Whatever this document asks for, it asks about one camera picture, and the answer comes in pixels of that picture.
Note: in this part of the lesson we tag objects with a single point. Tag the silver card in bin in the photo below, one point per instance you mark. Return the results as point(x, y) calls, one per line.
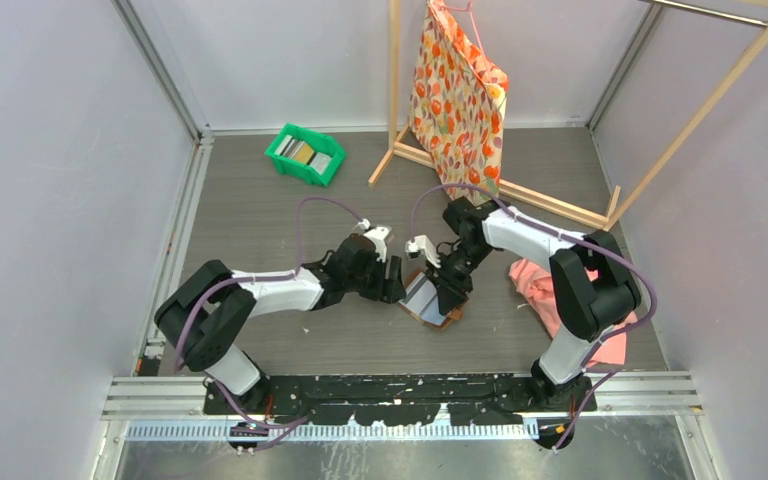
point(320, 162)

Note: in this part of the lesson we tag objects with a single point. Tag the pink cloth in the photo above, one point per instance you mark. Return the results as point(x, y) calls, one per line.
point(535, 285)

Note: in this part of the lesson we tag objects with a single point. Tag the floral fabric bag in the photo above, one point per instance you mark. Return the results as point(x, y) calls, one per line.
point(458, 99)

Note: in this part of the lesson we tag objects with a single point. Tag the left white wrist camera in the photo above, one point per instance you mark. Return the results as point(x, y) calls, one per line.
point(379, 235)

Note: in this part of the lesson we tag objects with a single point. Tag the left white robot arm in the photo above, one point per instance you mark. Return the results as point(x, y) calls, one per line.
point(204, 316)

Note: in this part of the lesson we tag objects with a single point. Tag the green plastic bin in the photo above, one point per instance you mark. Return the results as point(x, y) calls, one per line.
point(280, 147)

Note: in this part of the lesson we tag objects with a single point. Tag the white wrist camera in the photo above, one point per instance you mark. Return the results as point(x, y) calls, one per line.
point(379, 235)
point(421, 246)

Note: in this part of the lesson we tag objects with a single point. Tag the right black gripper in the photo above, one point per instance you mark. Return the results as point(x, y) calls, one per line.
point(451, 290)

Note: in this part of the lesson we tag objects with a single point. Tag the brown leather card holder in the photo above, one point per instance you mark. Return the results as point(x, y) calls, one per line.
point(422, 303)

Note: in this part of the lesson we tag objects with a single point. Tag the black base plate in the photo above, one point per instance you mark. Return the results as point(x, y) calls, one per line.
point(401, 400)

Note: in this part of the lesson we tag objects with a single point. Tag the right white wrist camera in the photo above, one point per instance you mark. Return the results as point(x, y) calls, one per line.
point(421, 246)

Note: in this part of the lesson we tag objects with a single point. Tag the aluminium frame rail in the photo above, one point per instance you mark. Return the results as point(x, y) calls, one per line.
point(173, 407)

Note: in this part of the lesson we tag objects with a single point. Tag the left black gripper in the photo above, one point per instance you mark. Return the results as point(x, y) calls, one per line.
point(388, 289)

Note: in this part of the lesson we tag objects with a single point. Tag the wooden clothes rack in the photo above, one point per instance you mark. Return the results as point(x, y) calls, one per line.
point(618, 118)

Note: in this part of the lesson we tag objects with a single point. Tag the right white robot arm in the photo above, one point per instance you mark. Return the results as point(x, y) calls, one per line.
point(593, 285)

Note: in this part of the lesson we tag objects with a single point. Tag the gold credit card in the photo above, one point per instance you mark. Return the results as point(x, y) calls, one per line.
point(302, 153)

